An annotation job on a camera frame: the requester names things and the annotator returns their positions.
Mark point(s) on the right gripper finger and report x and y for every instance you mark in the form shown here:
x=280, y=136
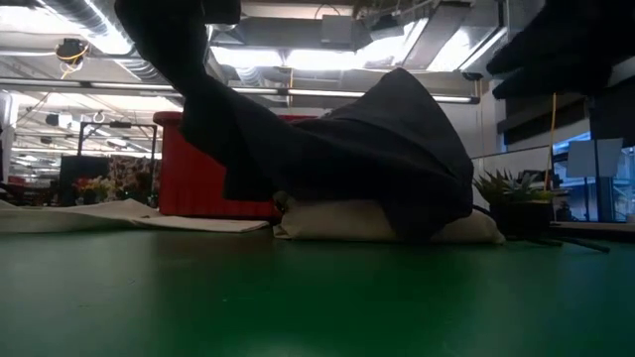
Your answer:
x=521, y=52
x=550, y=85

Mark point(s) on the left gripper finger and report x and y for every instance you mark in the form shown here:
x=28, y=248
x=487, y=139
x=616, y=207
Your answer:
x=183, y=79

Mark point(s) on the beige garment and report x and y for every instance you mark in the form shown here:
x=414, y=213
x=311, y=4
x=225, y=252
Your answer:
x=327, y=220

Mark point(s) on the red plastic laundry bin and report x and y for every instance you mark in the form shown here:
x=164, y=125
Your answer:
x=198, y=168

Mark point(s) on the white partition panel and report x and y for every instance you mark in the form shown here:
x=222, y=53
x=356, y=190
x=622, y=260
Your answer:
x=516, y=161

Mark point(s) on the small potted succulent plant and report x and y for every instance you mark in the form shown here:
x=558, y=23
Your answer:
x=498, y=187

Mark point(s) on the black board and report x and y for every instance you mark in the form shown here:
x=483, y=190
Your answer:
x=82, y=171

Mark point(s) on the long ceiling light bar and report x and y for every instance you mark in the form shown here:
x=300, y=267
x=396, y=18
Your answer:
x=322, y=92

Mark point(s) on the bunch of flowers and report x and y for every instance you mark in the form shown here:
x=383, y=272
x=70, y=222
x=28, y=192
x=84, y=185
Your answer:
x=94, y=187

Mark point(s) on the white bonavita tote bag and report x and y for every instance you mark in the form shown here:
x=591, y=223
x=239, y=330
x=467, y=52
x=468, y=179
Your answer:
x=99, y=215

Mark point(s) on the grey ceiling unit box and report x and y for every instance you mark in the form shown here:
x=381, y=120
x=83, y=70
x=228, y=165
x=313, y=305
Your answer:
x=337, y=30

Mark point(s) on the green table mat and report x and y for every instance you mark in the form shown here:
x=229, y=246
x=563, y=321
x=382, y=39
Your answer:
x=297, y=307

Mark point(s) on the round silver ceiling duct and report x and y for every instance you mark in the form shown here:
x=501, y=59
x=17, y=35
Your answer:
x=84, y=20

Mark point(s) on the rectangular metal ceiling duct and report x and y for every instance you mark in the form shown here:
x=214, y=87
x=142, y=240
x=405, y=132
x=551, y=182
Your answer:
x=446, y=39

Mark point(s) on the black metal stand frame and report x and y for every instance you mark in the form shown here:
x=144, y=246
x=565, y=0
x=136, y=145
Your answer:
x=116, y=125

